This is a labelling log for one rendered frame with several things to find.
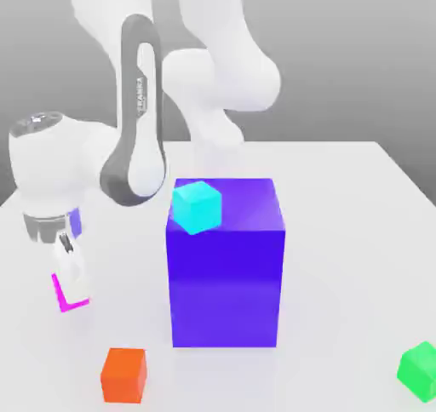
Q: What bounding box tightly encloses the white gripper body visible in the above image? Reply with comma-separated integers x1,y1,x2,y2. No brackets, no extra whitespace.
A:
53,242,90,301

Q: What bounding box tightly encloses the small magenta cube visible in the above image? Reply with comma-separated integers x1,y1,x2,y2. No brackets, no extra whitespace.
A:
50,272,90,314

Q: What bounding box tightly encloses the small orange cube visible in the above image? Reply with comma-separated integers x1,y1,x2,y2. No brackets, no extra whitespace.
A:
100,347,148,405

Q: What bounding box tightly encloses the small cyan cube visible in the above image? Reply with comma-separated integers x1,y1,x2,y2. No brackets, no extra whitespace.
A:
171,180,223,237

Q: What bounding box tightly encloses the small green cube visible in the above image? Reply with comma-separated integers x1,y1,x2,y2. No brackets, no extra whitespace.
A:
396,340,436,403

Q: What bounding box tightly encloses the large blue box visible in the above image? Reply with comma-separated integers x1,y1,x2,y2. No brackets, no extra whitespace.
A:
165,177,287,349

